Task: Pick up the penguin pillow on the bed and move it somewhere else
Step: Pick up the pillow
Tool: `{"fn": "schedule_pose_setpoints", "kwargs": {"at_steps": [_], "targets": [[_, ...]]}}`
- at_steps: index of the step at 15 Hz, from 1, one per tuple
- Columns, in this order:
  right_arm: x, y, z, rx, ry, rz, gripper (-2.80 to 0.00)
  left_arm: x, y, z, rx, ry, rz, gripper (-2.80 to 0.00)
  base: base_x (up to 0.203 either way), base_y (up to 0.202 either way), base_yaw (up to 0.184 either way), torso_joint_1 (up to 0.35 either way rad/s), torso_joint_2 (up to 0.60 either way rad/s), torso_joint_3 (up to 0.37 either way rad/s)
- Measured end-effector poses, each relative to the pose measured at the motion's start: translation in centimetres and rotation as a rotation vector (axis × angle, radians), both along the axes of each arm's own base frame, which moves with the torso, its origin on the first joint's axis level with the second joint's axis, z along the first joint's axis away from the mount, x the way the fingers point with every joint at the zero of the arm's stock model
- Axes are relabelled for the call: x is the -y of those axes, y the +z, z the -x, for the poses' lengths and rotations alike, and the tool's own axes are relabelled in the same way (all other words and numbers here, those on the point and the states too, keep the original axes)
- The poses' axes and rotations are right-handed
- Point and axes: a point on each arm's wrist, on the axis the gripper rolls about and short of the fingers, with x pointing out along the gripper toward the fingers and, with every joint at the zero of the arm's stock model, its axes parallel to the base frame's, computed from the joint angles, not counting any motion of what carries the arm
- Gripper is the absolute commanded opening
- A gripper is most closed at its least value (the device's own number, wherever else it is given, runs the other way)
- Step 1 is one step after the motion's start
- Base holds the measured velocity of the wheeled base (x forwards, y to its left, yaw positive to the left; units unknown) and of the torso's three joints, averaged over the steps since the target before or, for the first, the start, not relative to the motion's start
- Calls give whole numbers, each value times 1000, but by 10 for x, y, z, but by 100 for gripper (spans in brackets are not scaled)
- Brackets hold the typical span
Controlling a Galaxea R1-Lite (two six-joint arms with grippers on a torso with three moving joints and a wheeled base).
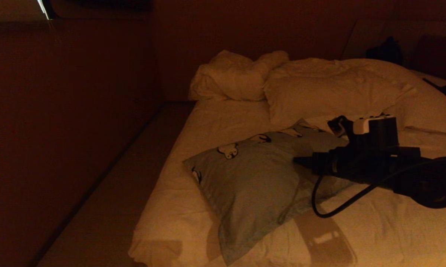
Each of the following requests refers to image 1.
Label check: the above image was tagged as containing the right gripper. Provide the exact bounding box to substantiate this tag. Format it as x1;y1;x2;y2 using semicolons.
293;148;361;183

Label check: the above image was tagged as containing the blue penguin print pillow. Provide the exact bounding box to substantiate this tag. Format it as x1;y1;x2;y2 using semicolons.
183;118;357;266

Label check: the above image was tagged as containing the large white pillow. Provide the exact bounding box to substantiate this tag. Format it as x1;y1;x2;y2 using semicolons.
264;72;416;126

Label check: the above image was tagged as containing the white sheeted bed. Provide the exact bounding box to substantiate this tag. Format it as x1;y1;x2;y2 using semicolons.
128;98;446;267

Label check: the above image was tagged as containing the crumpled white blanket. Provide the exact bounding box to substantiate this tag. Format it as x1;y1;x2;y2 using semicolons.
188;50;289;102

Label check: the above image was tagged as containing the dark bag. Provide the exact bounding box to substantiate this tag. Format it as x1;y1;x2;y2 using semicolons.
366;36;403;64

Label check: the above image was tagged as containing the white duvet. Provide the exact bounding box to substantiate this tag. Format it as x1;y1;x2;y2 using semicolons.
279;57;446;138

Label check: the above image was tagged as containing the padded headboard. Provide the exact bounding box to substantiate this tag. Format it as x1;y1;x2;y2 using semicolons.
341;19;446;80

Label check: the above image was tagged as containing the black cable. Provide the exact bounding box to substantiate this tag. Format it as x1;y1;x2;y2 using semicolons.
311;158;446;218

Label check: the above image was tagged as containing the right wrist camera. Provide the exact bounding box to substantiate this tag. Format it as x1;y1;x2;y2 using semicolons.
327;114;399;149

